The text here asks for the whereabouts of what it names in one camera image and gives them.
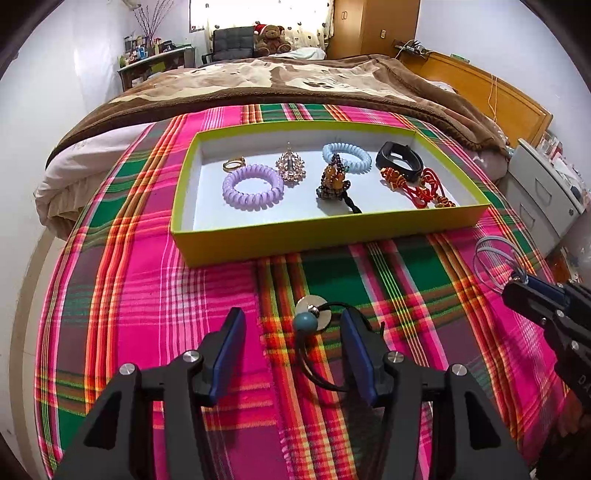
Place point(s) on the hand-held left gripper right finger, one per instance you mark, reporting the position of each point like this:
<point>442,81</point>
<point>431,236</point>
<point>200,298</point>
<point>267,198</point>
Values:
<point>358,350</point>

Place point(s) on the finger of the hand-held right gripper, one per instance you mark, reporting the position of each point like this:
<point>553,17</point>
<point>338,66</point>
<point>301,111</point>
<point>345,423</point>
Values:
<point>521,297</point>
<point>545,288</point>

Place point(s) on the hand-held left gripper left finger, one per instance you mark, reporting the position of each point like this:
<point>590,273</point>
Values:
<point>228,350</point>

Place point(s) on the yellow-green cardboard box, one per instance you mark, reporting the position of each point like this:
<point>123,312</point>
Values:
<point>277,240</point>

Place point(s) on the red knot charm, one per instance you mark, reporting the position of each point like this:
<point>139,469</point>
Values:
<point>431,191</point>

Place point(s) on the orange gold knot charm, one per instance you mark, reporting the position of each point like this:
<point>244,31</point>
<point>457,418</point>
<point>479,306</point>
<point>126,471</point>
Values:
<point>395,179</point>

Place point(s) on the gold rhinestone brooch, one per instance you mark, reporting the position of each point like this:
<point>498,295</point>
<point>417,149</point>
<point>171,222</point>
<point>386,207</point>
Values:
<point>291,164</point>

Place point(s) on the pink plaid blanket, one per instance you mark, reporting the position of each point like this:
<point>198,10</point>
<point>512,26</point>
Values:
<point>161,300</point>

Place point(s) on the grey filing cabinet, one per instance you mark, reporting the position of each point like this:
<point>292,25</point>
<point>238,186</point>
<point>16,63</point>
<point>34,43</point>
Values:
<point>535,198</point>

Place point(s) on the clutter on cabinet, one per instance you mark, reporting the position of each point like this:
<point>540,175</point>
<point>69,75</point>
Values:
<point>563,161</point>

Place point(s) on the black wristband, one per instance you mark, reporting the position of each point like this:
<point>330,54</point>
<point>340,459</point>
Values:
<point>399,159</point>

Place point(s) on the wooden headboard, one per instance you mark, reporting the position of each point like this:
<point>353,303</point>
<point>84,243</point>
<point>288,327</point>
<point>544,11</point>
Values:
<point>471,87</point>

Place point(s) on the white duvet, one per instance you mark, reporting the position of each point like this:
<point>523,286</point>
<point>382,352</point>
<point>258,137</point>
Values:
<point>83,175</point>

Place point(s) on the brown fleece blanket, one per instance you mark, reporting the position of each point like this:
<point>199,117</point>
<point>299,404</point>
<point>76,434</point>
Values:
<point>277,78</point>

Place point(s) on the dark wooden desk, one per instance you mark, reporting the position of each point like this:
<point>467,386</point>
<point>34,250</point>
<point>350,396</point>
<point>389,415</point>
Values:
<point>157,62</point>

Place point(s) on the white pillow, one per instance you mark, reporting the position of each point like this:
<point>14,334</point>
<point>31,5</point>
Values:
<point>300,53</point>

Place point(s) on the black chair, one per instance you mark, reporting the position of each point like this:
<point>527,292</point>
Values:
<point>231,44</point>

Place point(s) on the wooden wardrobe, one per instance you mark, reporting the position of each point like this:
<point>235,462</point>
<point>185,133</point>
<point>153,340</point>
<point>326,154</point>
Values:
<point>374,25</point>

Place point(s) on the brown teddy bear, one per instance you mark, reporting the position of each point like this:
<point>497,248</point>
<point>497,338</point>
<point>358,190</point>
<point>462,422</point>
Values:
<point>272,40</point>

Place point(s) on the group of bottles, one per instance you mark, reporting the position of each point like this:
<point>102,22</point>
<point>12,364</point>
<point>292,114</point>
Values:
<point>143,48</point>

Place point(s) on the dotted cream curtain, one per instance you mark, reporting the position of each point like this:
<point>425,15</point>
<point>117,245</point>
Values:
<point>307,30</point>

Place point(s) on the decorative branches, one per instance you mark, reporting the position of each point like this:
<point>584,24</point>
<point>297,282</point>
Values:
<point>150,18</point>

